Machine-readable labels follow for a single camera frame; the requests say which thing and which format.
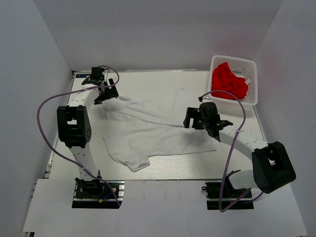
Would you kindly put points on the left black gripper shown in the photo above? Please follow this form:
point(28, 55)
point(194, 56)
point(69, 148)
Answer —
point(112, 93)

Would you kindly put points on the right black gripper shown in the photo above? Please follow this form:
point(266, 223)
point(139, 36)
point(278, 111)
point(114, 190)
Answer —
point(191, 113)

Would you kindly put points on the white t shirt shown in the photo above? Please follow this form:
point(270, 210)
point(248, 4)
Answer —
point(138, 130)

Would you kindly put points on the red t shirt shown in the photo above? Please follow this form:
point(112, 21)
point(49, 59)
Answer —
point(223, 79)

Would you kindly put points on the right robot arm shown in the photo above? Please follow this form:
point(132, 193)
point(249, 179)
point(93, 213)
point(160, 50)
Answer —
point(271, 165)

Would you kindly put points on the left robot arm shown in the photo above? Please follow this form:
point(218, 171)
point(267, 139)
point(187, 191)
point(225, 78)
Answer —
point(74, 128)

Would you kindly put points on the blue table label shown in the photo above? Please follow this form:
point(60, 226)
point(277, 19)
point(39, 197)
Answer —
point(82, 76)

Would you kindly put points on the white plastic basket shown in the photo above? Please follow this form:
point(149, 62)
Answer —
point(241, 68)

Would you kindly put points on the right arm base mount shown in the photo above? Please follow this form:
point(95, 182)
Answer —
point(212, 191)

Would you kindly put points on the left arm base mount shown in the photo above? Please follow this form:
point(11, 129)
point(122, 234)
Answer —
point(97, 195)

